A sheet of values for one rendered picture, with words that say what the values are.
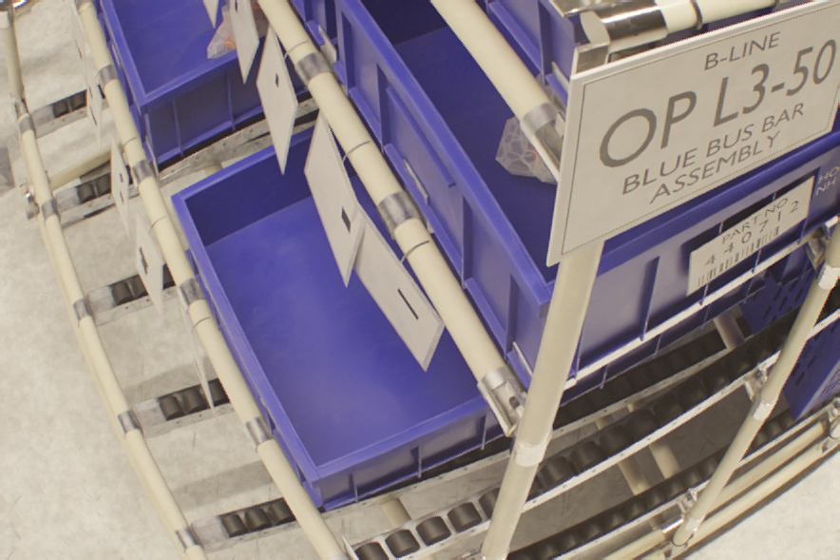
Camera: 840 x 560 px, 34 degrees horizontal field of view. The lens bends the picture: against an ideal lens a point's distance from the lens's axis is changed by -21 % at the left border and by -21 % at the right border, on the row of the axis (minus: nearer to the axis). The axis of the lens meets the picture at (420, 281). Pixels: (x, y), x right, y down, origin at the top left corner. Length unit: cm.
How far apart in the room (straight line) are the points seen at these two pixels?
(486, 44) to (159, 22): 101
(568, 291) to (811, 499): 153
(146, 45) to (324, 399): 58
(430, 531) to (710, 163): 74
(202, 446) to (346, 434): 82
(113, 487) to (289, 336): 82
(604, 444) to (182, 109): 62
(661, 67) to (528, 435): 52
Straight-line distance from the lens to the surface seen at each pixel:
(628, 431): 178
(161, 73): 200
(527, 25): 106
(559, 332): 119
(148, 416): 208
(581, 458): 173
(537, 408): 131
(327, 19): 153
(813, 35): 102
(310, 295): 180
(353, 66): 149
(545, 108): 107
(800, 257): 183
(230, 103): 187
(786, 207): 138
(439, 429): 160
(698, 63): 94
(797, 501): 259
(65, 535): 250
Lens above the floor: 232
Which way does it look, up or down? 61 degrees down
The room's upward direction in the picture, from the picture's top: 5 degrees clockwise
